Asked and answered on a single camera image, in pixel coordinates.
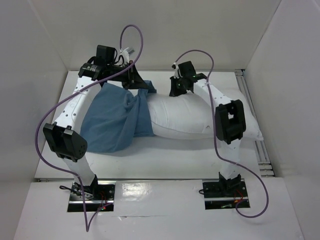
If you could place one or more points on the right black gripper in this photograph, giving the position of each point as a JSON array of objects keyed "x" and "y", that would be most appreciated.
[{"x": 175, "y": 88}]

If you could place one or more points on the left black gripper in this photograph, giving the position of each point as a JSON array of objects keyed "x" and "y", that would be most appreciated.
[{"x": 133, "y": 81}]

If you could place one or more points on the white pillow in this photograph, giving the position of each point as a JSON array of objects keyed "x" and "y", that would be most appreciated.
[{"x": 186, "y": 117}]

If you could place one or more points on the blue pillowcase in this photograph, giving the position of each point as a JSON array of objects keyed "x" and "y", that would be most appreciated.
[{"x": 115, "y": 117}]

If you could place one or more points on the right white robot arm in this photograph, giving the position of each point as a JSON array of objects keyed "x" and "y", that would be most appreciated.
[{"x": 229, "y": 123}]

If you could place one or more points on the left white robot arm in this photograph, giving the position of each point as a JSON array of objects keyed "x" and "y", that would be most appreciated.
[{"x": 63, "y": 135}]

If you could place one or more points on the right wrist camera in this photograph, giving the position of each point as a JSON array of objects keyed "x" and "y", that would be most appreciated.
[{"x": 176, "y": 70}]

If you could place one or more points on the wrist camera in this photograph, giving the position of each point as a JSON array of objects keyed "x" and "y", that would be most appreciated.
[
  {"x": 176, "y": 70},
  {"x": 127, "y": 52}
]

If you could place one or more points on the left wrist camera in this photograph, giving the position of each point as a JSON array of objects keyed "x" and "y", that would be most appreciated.
[{"x": 127, "y": 52}]

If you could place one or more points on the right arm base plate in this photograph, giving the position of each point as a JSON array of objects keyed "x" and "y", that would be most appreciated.
[{"x": 216, "y": 199}]

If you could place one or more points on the aluminium rail frame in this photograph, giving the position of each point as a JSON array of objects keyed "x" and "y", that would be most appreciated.
[{"x": 265, "y": 165}]

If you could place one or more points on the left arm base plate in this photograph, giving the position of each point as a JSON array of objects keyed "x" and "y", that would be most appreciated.
[{"x": 103, "y": 198}]

